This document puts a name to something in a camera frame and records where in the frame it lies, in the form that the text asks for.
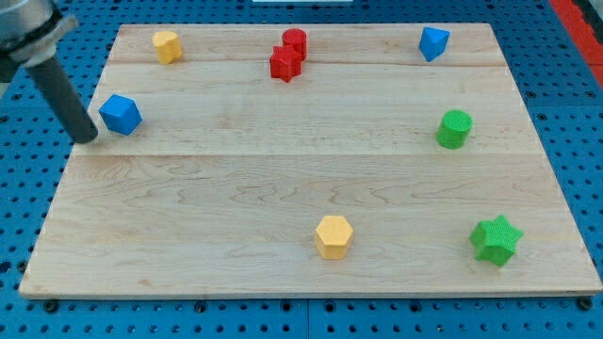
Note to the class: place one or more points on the red cylinder block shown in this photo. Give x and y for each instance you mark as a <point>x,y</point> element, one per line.
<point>297,38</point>

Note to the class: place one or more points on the green cylinder block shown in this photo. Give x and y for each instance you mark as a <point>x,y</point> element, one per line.
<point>454,129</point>

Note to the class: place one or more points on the blue cube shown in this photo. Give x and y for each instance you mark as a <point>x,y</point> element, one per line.
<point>120,114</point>

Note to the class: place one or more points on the wooden board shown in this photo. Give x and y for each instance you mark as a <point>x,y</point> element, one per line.
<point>217,194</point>

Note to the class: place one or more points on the green star block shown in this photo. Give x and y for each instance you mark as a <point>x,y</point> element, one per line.
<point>495,240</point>

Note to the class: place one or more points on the yellow hexagon block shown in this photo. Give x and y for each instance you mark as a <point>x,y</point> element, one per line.
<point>333,237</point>

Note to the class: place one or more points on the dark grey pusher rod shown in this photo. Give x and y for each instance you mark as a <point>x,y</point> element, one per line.
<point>59,93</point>

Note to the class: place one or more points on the blue triangular prism block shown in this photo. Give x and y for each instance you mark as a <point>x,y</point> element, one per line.
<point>433,42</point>

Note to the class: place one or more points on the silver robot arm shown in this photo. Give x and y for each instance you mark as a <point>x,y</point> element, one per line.
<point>30,31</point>

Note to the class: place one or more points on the yellow heart block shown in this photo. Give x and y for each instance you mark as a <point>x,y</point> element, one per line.
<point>167,46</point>

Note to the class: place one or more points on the red star block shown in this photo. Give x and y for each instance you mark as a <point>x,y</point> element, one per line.
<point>285,63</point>

